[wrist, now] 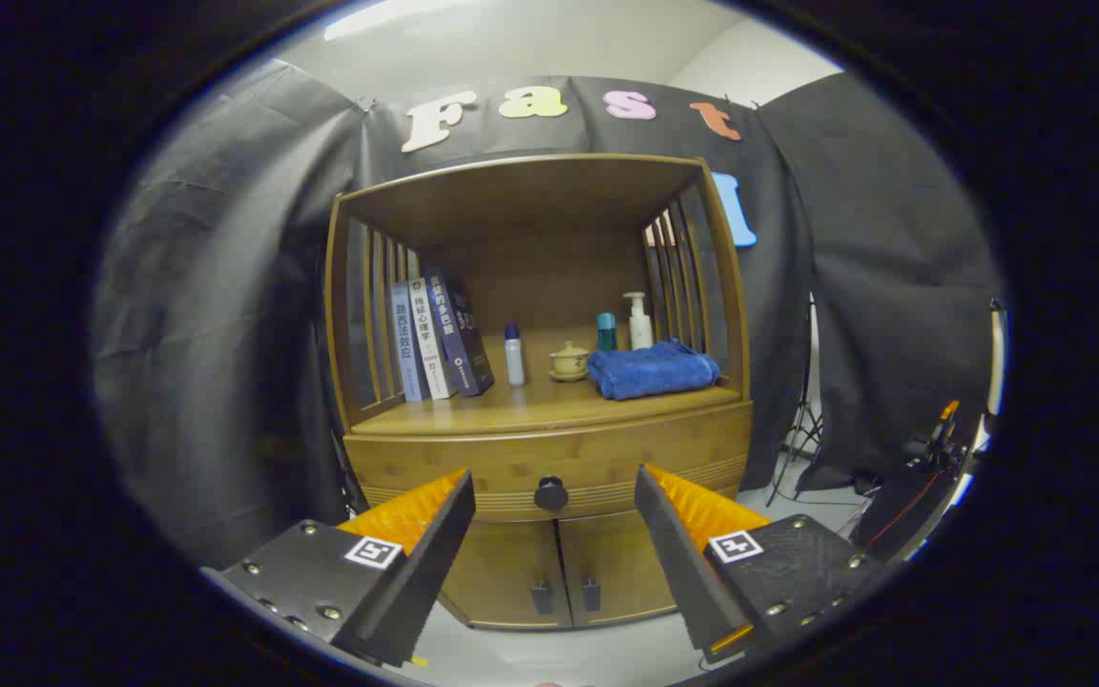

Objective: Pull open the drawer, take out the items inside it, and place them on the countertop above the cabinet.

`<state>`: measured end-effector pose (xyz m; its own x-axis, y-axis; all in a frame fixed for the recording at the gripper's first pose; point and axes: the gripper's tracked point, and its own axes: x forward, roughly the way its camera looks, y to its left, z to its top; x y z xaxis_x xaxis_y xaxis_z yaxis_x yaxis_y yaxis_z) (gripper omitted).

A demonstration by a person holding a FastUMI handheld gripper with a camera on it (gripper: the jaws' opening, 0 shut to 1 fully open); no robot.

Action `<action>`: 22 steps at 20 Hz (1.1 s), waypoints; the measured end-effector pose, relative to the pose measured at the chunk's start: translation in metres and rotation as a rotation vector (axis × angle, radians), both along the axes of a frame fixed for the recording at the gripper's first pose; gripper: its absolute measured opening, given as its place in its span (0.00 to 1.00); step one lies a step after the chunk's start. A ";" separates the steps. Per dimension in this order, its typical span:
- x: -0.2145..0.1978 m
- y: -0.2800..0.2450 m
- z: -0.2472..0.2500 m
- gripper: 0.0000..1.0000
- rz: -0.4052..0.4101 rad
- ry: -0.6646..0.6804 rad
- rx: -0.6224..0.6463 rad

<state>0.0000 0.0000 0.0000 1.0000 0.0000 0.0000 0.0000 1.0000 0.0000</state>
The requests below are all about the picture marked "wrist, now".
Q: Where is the wooden countertop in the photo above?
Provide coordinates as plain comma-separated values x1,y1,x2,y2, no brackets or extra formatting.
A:
351,324,743,438

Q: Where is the white book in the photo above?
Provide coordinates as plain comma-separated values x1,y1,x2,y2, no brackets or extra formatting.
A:
408,277,455,400

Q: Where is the dark navy book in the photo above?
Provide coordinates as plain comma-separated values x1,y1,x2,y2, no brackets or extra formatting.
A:
423,267,496,398

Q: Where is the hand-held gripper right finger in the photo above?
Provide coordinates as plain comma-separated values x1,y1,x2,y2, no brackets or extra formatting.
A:
633,464,889,666

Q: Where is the wooden cabinet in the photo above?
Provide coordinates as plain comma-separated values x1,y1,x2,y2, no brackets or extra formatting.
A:
323,153,756,633

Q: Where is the wooden drawer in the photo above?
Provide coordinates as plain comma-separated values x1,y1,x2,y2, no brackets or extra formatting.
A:
344,401,754,523

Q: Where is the beige lidded teacup with saucer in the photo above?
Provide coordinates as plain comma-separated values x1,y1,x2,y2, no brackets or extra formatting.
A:
549,341,591,384

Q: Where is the black device with orange tip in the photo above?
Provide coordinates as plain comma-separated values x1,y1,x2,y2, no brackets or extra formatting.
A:
850,401,989,559

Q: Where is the light blue book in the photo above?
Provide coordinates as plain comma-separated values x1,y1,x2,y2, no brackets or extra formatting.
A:
390,281,429,403

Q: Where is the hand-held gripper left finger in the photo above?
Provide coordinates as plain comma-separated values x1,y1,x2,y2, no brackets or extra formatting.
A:
201,468,477,669

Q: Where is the wooden cabinet door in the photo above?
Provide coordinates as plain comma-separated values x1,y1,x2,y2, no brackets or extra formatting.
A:
557,510,679,628
440,520,572,631

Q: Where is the folded blue towel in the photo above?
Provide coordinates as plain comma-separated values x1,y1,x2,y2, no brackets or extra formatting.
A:
588,339,721,402

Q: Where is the white pump bottle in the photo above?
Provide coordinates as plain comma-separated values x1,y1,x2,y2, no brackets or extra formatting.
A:
623,291,654,350

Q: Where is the black tripod stand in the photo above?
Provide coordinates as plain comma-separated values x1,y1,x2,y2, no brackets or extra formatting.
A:
764,296,827,509

